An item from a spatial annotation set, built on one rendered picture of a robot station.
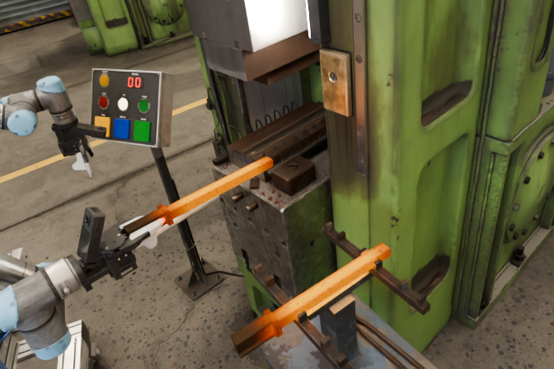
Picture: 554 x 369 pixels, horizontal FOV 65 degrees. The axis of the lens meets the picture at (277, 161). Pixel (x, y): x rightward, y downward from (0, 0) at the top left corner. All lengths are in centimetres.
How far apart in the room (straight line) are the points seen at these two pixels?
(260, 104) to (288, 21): 50
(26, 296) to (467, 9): 125
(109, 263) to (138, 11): 537
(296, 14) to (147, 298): 171
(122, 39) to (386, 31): 543
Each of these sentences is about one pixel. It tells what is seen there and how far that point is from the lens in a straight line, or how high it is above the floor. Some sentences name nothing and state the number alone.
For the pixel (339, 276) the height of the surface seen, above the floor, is 102.
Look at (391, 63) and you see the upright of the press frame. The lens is 106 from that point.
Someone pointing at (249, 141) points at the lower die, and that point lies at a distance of 151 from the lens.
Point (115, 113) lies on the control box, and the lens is 181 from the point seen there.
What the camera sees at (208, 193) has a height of 113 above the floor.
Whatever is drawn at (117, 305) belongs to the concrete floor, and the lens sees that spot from 251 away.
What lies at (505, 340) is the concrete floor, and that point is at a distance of 220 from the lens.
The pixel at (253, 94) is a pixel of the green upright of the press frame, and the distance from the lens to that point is 162.
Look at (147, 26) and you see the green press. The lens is 621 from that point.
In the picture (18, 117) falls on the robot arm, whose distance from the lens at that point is 147.
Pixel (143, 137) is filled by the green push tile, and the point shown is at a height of 99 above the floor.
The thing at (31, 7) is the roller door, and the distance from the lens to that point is 924.
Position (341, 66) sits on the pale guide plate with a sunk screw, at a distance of 112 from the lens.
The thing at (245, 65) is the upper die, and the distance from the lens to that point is 123.
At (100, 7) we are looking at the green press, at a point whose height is 61.
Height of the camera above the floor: 175
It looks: 34 degrees down
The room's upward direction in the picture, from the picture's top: 9 degrees counter-clockwise
